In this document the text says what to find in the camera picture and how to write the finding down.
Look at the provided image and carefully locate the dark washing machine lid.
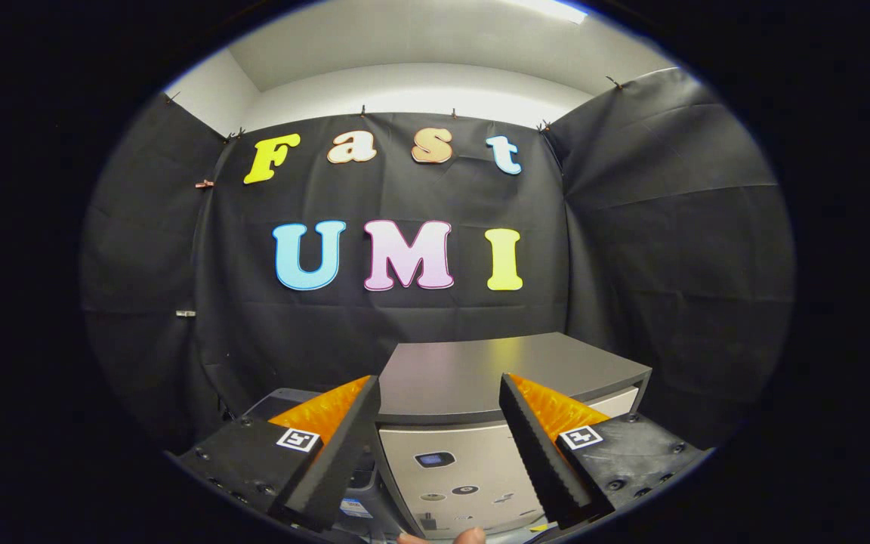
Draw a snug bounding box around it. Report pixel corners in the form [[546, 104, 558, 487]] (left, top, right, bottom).
[[245, 388, 330, 420]]

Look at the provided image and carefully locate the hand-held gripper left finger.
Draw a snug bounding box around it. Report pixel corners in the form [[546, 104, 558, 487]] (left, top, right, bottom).
[[175, 375, 381, 533]]

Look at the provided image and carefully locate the dark grey washing machine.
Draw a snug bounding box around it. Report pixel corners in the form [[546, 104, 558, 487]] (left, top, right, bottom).
[[242, 388, 406, 544]]

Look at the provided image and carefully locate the black backdrop cloth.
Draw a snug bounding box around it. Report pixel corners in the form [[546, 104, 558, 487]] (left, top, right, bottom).
[[80, 68, 794, 454]]

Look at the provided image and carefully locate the grey cabinet with dark top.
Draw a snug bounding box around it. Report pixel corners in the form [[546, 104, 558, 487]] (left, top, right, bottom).
[[373, 332, 653, 541]]

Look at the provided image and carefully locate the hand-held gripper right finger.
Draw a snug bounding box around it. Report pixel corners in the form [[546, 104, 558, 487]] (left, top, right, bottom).
[[499, 373, 708, 530]]

